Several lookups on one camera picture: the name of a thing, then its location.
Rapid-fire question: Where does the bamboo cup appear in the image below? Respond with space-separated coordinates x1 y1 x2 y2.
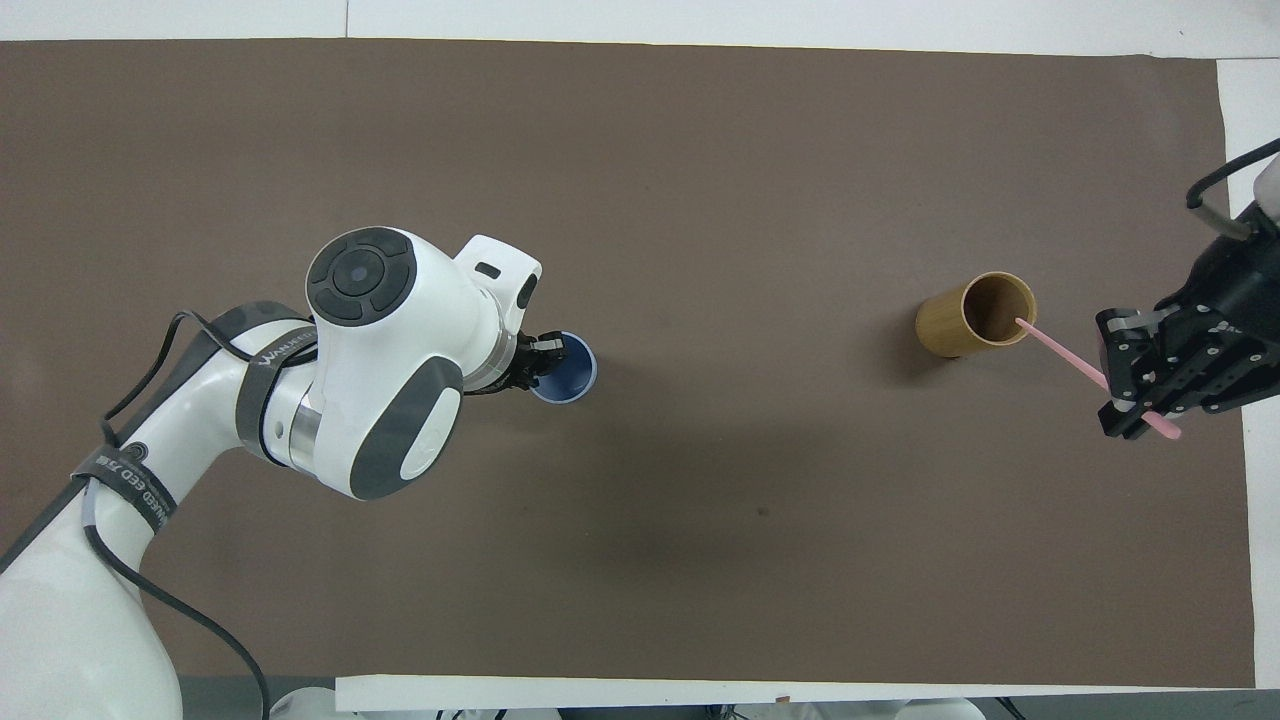
914 271 1039 360

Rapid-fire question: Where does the blue cup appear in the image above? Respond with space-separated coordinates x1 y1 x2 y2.
529 331 599 406

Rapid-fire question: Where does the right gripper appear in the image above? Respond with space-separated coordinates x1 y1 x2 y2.
1094 203 1280 442

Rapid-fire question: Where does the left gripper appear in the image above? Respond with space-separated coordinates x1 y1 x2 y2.
511 333 567 394

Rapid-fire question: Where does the pink chopstick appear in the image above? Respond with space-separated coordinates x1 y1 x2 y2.
1014 317 1183 440

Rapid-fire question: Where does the black cable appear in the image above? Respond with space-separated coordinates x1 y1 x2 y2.
83 308 321 720
1186 137 1280 242

